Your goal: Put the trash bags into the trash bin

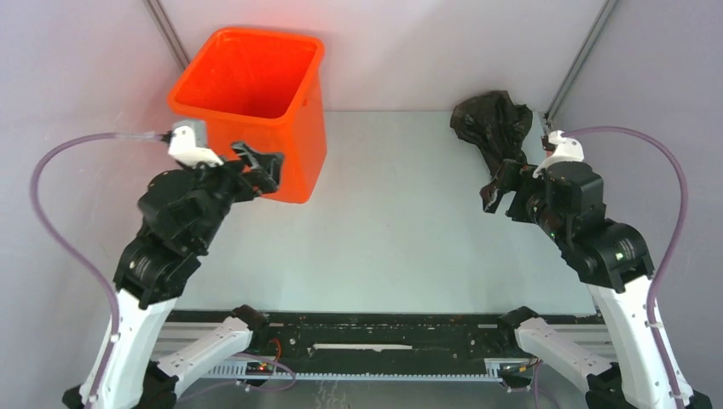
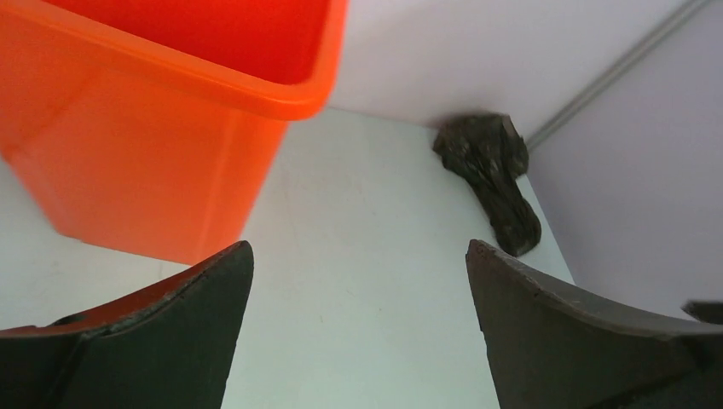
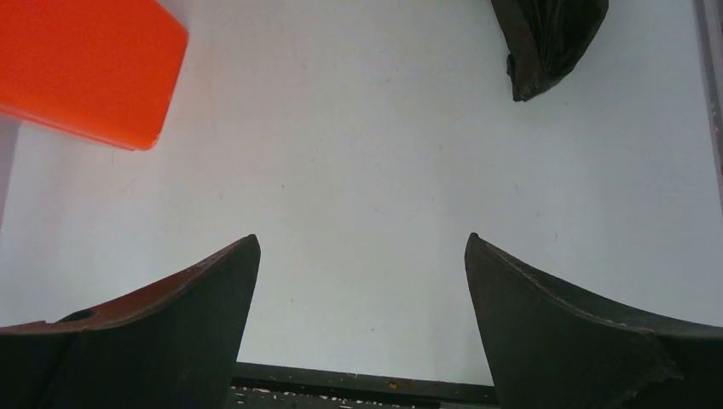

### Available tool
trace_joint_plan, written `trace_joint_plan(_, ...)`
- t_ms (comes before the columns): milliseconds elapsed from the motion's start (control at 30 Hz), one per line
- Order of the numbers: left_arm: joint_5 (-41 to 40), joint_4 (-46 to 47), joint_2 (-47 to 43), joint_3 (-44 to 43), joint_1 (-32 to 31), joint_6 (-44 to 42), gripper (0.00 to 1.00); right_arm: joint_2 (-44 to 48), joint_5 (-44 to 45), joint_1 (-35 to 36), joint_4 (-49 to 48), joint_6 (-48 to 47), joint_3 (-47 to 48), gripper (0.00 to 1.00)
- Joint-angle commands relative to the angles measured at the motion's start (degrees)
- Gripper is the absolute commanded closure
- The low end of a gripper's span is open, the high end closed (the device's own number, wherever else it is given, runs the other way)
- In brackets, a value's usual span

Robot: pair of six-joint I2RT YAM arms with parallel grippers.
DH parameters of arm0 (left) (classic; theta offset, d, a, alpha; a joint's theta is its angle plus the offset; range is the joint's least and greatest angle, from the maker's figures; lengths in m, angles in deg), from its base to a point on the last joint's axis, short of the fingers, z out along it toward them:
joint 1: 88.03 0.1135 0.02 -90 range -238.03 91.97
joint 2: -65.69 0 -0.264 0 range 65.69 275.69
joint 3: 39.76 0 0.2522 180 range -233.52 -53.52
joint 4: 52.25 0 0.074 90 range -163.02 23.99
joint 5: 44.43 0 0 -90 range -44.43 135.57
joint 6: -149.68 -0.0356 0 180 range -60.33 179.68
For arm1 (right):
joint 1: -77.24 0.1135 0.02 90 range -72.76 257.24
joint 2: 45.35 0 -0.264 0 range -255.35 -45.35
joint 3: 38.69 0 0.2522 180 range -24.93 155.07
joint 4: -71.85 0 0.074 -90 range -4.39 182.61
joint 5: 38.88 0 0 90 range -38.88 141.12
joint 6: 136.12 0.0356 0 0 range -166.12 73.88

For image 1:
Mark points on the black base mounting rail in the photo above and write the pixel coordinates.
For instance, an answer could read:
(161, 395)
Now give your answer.
(384, 343)

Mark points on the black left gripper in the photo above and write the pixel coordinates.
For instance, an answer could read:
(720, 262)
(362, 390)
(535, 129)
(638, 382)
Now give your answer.
(264, 175)

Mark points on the grey slotted cable duct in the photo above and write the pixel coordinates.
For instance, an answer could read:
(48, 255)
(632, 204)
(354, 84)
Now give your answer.
(235, 370)

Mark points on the orange plastic trash bin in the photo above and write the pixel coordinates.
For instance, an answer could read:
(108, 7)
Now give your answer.
(262, 87)

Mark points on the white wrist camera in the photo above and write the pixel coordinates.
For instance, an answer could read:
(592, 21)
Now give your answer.
(188, 144)
(560, 147)

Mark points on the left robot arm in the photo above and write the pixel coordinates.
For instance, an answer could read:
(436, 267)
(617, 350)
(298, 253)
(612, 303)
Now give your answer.
(182, 211)

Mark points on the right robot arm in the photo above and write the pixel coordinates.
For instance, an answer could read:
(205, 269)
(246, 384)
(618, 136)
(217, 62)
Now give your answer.
(565, 200)

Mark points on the right aluminium corner post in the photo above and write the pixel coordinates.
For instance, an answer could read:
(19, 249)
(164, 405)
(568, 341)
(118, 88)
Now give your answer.
(596, 31)

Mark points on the aluminium corner post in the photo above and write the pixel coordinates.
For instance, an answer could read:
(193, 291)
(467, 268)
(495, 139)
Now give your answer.
(596, 31)
(168, 32)

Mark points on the left aluminium corner post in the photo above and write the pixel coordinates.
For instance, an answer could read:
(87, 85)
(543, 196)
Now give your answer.
(168, 32)

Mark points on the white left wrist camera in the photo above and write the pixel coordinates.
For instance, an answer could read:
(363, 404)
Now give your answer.
(188, 144)

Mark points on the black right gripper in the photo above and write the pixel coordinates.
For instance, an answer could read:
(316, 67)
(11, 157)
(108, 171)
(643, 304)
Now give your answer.
(516, 175)

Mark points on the small electronics board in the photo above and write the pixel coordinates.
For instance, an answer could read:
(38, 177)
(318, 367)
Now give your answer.
(259, 369)

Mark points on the black plastic trash bag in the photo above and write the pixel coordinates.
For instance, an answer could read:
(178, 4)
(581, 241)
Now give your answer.
(494, 124)

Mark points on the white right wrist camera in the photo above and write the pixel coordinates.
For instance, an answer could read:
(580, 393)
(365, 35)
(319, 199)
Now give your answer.
(560, 147)

